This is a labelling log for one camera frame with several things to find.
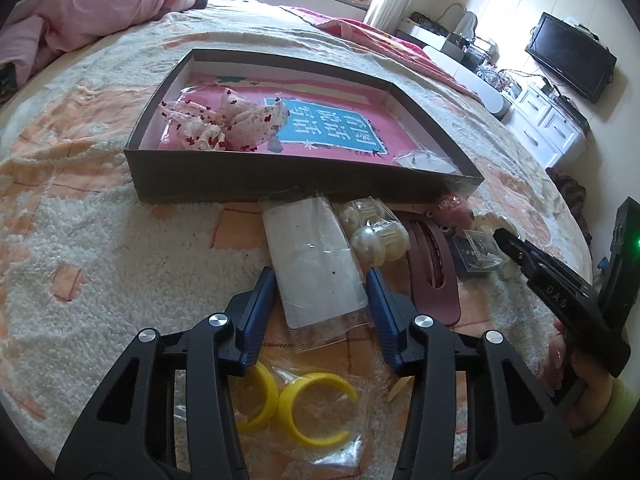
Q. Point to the brown knitted cloth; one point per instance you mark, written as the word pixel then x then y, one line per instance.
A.
pixel 570 195

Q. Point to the white drawer cabinet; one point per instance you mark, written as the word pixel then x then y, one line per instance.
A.
pixel 545 120

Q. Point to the dark cardboard box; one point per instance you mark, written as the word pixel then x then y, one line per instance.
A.
pixel 260 180

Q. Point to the clear plastic earring bag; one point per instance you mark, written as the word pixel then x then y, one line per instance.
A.
pixel 345 430

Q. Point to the person's right forearm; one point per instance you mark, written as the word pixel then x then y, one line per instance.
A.
pixel 625 425

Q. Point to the yellow hoop earring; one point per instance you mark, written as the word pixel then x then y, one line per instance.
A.
pixel 264 400
pixel 292 410

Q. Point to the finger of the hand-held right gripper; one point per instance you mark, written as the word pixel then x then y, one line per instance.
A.
pixel 517 241
pixel 520 269

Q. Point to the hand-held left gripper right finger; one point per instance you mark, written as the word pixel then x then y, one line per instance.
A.
pixel 384 317

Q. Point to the pearl hair clips packet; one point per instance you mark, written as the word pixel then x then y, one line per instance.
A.
pixel 375 232

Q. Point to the maroon hair clip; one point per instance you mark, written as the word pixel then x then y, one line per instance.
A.
pixel 435 290

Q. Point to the white lace bow red dots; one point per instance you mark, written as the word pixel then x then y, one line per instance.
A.
pixel 225 120

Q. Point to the person's right hand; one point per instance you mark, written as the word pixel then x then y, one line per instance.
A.
pixel 590 390

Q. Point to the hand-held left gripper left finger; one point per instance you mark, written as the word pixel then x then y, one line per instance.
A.
pixel 254 312

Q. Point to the pink paper with blue label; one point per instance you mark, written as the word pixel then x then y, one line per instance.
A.
pixel 330 120

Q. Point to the white bench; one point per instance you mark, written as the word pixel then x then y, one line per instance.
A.
pixel 465 77

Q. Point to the pink fluffy hair clip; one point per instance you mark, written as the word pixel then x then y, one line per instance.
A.
pixel 456 212

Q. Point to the small blue jewelry box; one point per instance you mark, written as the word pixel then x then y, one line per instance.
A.
pixel 475 255

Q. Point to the black television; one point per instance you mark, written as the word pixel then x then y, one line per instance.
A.
pixel 570 57

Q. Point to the cream hair accessory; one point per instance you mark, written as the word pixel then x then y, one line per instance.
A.
pixel 492 222

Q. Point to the clear packet with white card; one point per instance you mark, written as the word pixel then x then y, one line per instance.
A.
pixel 315 260

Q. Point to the silver bow hair clip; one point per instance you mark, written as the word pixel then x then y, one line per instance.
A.
pixel 425 161

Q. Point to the red patterned blanket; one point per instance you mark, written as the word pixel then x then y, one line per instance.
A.
pixel 400 47

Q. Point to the pink quilt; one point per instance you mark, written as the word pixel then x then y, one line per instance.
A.
pixel 90 10

